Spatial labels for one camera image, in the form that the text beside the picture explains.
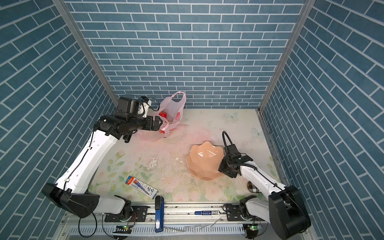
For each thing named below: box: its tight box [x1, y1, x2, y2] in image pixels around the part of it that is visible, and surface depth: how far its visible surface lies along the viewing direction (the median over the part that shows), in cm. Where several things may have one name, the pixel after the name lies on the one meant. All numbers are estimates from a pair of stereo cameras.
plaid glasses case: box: [247, 181, 261, 193], surface depth 82 cm
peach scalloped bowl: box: [185, 141, 224, 182], surface depth 94 cm
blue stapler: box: [155, 195, 165, 233], surface depth 72 cm
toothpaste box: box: [125, 175, 159, 200], surface depth 83 cm
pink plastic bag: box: [155, 91, 187, 138], surface depth 93 cm
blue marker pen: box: [194, 210, 221, 216], surface depth 75 cm
